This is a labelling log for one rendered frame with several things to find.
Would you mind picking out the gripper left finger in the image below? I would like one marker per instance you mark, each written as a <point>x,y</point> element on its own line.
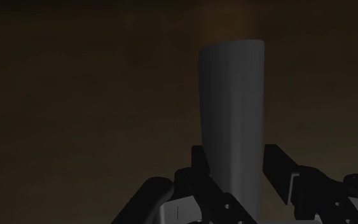
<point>197,186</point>

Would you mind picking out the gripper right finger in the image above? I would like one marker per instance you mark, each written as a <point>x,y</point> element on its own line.
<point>309,186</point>

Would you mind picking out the grey tall cup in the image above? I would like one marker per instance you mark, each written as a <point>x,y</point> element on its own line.
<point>232,124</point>

